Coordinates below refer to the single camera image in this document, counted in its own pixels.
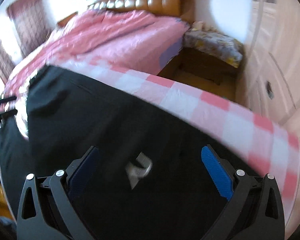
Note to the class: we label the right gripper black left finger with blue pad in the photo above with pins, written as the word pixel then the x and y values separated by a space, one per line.
pixel 45 209

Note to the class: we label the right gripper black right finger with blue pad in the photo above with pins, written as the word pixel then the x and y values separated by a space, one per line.
pixel 254 208

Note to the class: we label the black pants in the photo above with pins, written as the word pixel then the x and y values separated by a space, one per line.
pixel 148 181

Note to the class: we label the pink checkered bed sheet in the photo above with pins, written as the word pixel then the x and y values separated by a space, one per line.
pixel 257 141

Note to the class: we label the dark red curtain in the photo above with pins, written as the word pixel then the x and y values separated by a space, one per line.
pixel 24 26

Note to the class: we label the far wooden nightstand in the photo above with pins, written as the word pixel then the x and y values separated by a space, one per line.
pixel 62 23

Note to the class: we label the light wood wardrobe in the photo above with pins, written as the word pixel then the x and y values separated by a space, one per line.
pixel 270 80

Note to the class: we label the pink quilt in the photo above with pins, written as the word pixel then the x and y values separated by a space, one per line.
pixel 135 40

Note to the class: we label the nightstand with floral cloth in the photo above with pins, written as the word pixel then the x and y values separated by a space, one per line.
pixel 206 53

